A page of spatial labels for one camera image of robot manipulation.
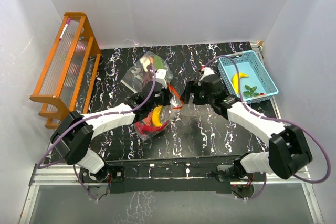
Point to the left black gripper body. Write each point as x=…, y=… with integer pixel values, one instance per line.
x=163, y=99

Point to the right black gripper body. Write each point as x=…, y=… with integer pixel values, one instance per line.
x=200, y=97

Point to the clear zip bag red slider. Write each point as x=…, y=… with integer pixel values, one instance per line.
x=168, y=113

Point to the yellow fake banana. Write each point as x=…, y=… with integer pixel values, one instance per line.
x=156, y=116
x=235, y=80

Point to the red fake chili pepper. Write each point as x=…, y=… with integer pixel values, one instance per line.
x=143, y=129

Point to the fake cherry tomato vine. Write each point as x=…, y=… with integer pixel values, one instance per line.
x=251, y=92

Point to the light blue plastic basket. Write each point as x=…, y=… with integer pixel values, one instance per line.
x=256, y=84

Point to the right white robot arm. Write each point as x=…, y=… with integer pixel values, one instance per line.
x=288, y=150

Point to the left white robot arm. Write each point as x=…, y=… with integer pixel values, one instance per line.
x=74, y=135

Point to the clear bag with green leaf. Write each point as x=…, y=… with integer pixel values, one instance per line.
x=138, y=75

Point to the orange wooden rack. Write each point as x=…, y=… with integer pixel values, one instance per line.
x=67, y=80

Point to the pink white marker pen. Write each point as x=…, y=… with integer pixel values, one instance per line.
x=64, y=28

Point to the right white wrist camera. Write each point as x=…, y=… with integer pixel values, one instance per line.
x=205, y=71

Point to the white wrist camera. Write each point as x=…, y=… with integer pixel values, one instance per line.
x=205, y=71
x=160, y=77

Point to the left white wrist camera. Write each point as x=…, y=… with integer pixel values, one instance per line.
x=160, y=77

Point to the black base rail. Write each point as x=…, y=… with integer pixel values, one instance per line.
x=202, y=173

